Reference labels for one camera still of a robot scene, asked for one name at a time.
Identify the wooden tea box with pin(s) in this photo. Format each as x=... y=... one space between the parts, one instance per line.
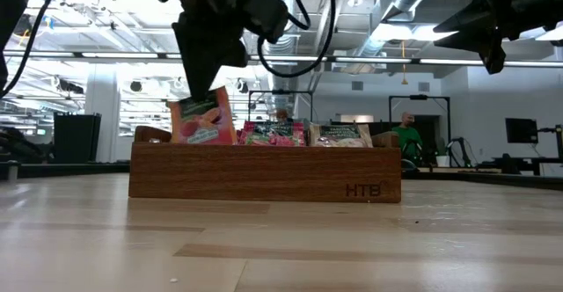
x=264 y=173

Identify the white pillar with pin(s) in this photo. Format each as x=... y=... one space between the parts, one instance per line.
x=102 y=116

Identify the black rig frame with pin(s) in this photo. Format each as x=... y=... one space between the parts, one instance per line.
x=281 y=92
x=418 y=97

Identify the green white snack packet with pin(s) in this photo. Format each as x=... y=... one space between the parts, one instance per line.
x=341 y=134

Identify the small black monitor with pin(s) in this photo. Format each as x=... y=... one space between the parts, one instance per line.
x=521 y=130

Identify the black partition panel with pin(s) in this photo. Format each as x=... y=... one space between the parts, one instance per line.
x=77 y=138

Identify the black desk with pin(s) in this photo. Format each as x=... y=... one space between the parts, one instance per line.
x=528 y=162

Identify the long light strip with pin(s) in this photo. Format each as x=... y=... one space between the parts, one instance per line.
x=374 y=60

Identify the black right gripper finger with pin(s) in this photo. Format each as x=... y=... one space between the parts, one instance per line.
x=470 y=17
x=470 y=41

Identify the small grey cylinder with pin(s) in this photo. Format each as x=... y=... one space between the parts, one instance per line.
x=12 y=171

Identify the hanging black spotlight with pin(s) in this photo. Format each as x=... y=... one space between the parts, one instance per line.
x=24 y=27

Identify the yellow hanging pendant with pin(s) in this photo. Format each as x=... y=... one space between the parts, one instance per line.
x=404 y=80

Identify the person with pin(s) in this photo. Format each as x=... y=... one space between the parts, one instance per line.
x=281 y=115
x=407 y=136

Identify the white cup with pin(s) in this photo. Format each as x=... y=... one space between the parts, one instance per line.
x=443 y=161

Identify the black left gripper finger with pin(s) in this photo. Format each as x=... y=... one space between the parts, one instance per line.
x=198 y=59
x=231 y=54

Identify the black background robot arm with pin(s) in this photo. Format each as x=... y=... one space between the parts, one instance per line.
x=462 y=149

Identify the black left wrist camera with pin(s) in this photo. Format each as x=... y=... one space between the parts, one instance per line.
x=268 y=15

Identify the red tea packet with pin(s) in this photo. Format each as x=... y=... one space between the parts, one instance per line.
x=272 y=134

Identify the orange tea packet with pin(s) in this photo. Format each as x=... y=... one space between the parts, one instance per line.
x=202 y=120

